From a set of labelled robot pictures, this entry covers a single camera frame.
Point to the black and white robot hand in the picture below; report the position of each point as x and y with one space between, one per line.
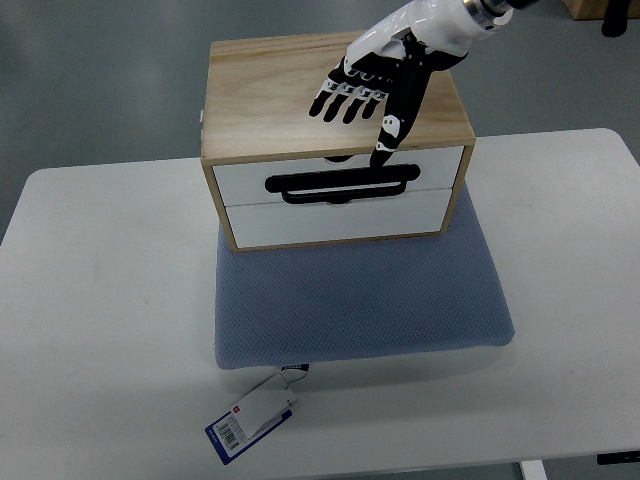
392 63

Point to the black metal drawer handle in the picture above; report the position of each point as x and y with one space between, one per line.
343 186

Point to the white drawer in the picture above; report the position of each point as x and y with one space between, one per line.
242 184
275 224

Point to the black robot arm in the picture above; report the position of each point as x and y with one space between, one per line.
496 8

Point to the light wood drawer cabinet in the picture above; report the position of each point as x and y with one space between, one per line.
259 92

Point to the blue-grey mesh cushion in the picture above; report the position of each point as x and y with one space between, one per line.
361 300

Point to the white and blue paper tag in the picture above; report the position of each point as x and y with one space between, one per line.
256 414

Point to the white table leg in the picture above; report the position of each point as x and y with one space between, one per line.
533 470

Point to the black table control panel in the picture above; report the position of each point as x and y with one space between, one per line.
618 458

